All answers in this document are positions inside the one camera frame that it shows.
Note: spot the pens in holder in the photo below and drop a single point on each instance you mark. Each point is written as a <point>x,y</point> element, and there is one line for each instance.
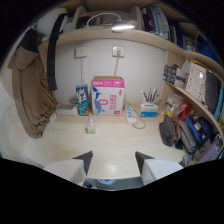
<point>149,96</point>

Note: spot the blue drink carton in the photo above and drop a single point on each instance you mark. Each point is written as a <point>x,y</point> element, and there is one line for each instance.
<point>82,99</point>

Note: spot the clear plastic bag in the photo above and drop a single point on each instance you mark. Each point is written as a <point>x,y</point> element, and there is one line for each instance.
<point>174,101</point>

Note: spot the white desk lamp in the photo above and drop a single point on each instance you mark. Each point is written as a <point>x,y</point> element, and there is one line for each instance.
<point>115,22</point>

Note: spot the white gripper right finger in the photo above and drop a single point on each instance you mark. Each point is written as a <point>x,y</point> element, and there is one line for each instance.
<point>156,169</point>

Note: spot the brown hanging coat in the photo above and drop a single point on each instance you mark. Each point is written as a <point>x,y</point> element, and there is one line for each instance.
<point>31,93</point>

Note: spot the blue and white tissue box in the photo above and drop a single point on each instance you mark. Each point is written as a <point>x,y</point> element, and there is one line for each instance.
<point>148,109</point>

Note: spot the dark patterned small box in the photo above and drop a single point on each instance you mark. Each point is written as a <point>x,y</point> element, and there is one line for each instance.
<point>170,74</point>

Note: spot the white wall socket with plug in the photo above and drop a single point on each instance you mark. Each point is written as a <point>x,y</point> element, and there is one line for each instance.
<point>118,51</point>

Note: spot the row of books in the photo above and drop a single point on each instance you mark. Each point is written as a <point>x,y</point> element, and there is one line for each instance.
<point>160,21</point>

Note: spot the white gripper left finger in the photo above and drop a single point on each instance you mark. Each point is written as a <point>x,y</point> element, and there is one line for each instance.
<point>68,168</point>

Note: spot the pink and white carton box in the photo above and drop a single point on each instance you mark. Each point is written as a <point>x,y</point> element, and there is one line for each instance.
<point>108,96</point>

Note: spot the white flat tray box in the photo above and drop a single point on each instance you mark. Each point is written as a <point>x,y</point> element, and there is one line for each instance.
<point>66,109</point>

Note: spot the blue backpack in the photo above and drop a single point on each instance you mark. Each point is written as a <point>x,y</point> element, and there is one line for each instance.
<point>197,131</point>

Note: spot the dark grey pouch bag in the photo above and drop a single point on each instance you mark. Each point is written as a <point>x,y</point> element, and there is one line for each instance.
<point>169,130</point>

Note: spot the white power strip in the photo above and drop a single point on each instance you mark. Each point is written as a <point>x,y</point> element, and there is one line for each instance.
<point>130,115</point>

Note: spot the wooden shelf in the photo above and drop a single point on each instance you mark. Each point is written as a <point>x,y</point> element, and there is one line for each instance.
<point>140,40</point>

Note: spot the small clear liquid bottle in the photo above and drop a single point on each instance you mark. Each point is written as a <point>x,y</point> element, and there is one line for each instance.
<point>91,125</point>

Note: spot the white printed box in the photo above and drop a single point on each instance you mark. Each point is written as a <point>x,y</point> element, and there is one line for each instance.
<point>196,81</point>

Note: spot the white wall switch plate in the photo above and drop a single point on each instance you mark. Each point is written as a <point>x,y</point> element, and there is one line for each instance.
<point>81,52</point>

